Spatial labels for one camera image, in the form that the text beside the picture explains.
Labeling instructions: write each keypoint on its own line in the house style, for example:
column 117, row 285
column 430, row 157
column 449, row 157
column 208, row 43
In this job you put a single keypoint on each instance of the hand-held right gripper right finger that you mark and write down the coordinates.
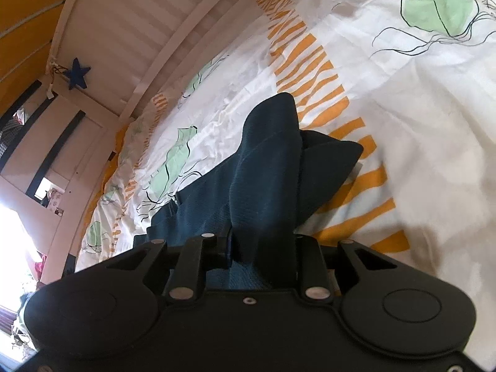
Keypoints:
column 312, row 263

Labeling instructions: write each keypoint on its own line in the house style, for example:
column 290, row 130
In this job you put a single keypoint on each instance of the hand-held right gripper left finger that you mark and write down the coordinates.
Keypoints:
column 201, row 255

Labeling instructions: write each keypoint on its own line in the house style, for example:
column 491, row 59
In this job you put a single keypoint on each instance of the dark navy zip hoodie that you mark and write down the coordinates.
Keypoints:
column 267, row 170

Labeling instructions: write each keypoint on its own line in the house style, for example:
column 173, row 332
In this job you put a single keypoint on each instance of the orange mattress cover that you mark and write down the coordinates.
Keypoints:
column 121, row 135

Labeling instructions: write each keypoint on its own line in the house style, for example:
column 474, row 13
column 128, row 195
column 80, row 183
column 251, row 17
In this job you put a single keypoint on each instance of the white printed bed sheet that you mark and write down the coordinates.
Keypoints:
column 387, row 104

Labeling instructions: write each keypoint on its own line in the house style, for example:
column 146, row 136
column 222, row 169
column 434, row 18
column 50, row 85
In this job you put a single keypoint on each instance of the blue star decoration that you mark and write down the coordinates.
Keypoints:
column 77, row 74

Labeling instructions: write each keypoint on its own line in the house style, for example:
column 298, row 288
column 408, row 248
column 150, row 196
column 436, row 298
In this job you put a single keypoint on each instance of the white wooden bed frame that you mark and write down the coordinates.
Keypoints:
column 155, row 35

